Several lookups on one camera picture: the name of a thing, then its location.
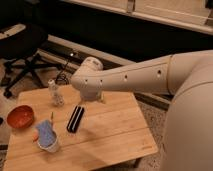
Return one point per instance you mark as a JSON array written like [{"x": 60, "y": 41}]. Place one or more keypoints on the red bowl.
[{"x": 20, "y": 117}]

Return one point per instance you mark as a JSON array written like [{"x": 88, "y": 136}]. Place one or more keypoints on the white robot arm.
[{"x": 188, "y": 133}]

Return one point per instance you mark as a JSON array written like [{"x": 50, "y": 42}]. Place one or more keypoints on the white cup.
[{"x": 54, "y": 147}]

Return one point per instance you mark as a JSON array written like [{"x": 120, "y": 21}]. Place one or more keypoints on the wooden table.
[{"x": 110, "y": 132}]

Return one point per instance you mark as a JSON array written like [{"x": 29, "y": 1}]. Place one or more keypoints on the black rectangular case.
[{"x": 75, "y": 119}]

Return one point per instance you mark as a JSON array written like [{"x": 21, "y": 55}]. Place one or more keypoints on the small white bottle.
[{"x": 57, "y": 98}]

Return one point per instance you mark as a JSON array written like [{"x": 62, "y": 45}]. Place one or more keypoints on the orange toy piece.
[{"x": 35, "y": 135}]

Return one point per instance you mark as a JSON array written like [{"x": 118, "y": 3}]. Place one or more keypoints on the black office chair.
[{"x": 18, "y": 46}]

